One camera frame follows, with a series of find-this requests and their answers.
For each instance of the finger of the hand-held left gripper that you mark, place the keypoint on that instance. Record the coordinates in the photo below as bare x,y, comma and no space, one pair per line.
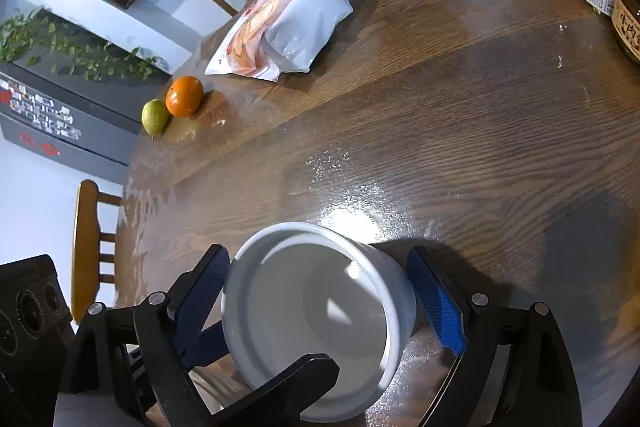
300,382
207,347

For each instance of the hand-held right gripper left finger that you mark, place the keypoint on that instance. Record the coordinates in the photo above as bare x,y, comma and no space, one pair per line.
200,297

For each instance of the white food bag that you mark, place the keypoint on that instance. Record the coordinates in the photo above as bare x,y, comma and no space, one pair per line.
295,22

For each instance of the dark sauce jar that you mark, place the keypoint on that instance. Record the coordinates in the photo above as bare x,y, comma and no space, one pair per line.
629,29

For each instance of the trailing green plant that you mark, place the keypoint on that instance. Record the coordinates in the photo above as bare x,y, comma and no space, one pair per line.
85,52

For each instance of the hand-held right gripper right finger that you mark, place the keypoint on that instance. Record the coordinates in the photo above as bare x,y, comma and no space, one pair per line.
435,302

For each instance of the orange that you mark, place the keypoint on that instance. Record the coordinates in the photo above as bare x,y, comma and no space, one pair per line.
184,96

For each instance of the green pear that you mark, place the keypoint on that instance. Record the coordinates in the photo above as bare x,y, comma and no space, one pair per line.
155,118

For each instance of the small white straight-sided bowl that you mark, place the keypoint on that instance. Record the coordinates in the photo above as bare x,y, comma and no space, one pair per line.
310,307

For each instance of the grey refrigerator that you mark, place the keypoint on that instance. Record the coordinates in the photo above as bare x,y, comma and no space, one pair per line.
75,132

